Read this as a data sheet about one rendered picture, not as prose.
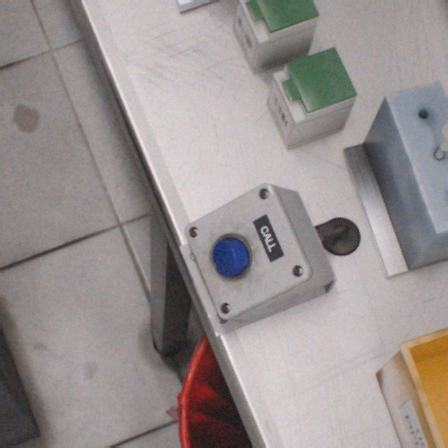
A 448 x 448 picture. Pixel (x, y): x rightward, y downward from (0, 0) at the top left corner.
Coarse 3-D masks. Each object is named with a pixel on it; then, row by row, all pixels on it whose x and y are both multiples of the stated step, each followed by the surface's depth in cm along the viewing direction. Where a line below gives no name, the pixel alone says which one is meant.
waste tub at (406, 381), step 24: (432, 336) 75; (408, 360) 74; (432, 360) 84; (384, 384) 82; (408, 384) 76; (432, 384) 83; (408, 408) 77; (432, 408) 83; (408, 432) 79; (432, 432) 73
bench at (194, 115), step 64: (128, 0) 91; (320, 0) 92; (384, 0) 92; (128, 64) 90; (192, 64) 90; (384, 64) 91; (128, 128) 88; (192, 128) 88; (256, 128) 89; (192, 192) 87; (320, 192) 87; (320, 320) 85; (384, 320) 85; (256, 384) 83; (320, 384) 83
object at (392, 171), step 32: (416, 96) 79; (384, 128) 81; (416, 128) 79; (352, 160) 87; (384, 160) 83; (416, 160) 78; (384, 192) 86; (416, 192) 78; (384, 224) 86; (416, 224) 80; (384, 256) 85; (416, 256) 82
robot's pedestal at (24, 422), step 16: (0, 336) 160; (0, 352) 144; (0, 368) 131; (0, 384) 125; (16, 384) 154; (0, 400) 133; (16, 400) 139; (0, 416) 142; (16, 416) 146; (32, 416) 166; (0, 432) 152; (16, 432) 157; (32, 432) 162
